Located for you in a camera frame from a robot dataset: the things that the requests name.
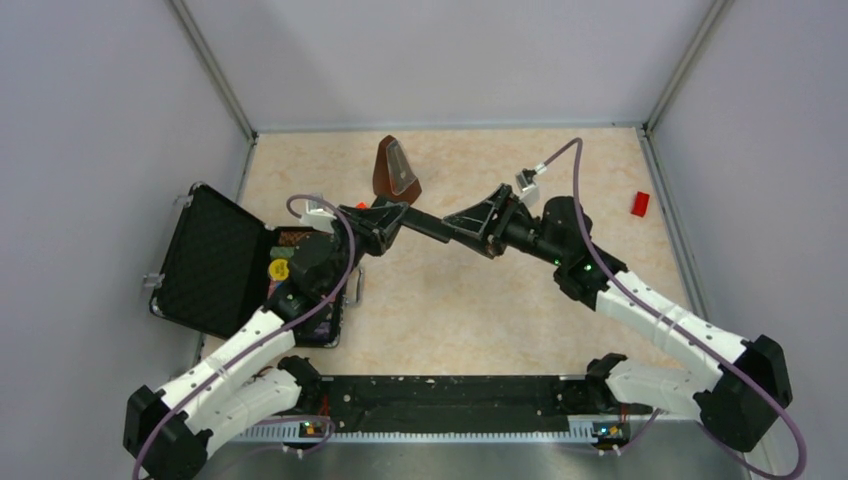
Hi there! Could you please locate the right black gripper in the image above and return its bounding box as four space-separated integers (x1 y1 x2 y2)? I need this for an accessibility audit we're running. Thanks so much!
443 183 567 266

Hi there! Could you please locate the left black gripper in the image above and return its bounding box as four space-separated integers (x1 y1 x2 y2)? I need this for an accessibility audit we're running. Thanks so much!
323 202 411 297

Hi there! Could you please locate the black remote control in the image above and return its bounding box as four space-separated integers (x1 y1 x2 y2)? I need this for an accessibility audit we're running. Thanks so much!
371 196 455 244

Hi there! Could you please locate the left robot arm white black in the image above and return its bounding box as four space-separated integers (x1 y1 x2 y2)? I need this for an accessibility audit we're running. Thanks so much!
124 195 409 479

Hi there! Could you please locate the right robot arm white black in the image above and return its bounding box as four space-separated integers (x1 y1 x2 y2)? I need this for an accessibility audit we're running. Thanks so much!
442 184 793 453

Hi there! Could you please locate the brown wooden metronome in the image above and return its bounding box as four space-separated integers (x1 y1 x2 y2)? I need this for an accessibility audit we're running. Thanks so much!
372 135 422 205

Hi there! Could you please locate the yellow poker chip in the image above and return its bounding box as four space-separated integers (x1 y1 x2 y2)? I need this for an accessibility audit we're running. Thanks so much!
267 258 290 282

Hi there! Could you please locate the red block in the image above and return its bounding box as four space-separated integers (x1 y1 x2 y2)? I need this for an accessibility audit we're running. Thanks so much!
630 191 651 218

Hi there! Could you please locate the black poker chip case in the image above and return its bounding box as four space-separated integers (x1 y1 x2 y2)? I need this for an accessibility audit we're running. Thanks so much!
150 183 361 348

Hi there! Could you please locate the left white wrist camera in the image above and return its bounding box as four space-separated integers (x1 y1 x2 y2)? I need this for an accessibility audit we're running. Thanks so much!
299 193 337 234

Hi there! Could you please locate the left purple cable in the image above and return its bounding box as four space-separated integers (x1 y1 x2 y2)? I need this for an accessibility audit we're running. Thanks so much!
132 193 358 480

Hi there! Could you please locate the purple cable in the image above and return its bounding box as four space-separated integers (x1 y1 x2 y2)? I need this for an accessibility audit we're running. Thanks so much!
535 137 810 480
132 193 358 480

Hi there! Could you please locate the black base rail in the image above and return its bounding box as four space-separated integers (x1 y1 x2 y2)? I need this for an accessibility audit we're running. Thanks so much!
286 375 652 435

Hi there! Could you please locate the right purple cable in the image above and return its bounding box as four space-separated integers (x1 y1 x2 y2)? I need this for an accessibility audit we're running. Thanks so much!
535 137 810 480

